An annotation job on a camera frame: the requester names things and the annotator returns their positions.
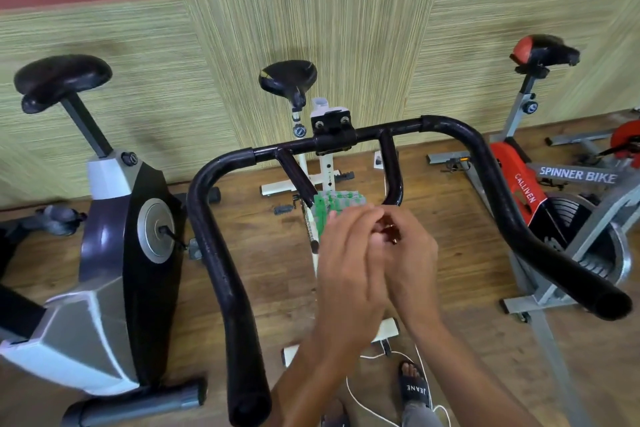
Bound black and grey upright bike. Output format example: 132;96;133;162
0;54;221;427

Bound green checkered cleaning cloth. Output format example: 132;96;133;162
312;191;367;243

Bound person's right hand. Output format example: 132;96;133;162
372;203;441;328

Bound person's left hand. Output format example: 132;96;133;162
315;203;391;351

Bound black handlebars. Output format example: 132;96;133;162
187;115;633;427

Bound red and grey spin bike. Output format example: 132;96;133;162
428;34;640;427
545;106;640;167

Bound person's right forearm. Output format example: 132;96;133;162
405;312;541;427

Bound white bike with yellow flywheel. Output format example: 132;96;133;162
260;96;401;368

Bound black sandal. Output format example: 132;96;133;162
320;402;351;427
400;360;433;409

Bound thin white cable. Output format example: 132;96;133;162
345;336;451;427

